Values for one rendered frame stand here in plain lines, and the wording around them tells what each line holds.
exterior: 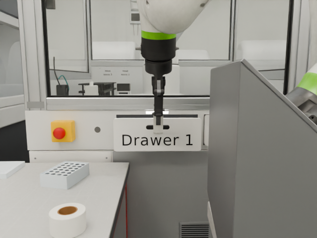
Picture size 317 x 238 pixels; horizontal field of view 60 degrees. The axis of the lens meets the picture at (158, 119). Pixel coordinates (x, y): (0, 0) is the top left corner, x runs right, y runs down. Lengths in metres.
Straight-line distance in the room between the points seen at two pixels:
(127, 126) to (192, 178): 0.33
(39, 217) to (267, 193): 0.48
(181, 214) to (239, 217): 0.73
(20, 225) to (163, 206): 0.57
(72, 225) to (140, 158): 0.50
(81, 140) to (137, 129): 0.23
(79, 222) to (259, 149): 0.37
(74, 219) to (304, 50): 0.91
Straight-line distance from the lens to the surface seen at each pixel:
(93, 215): 0.66
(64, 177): 0.80
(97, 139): 1.02
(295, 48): 1.10
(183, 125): 0.91
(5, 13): 1.78
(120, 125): 0.91
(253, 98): 0.35
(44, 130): 1.07
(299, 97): 0.52
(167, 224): 1.12
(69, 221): 0.57
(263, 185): 0.38
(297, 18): 1.12
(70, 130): 0.99
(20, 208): 0.74
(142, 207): 1.09
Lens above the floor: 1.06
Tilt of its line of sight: 9 degrees down
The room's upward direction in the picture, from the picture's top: straight up
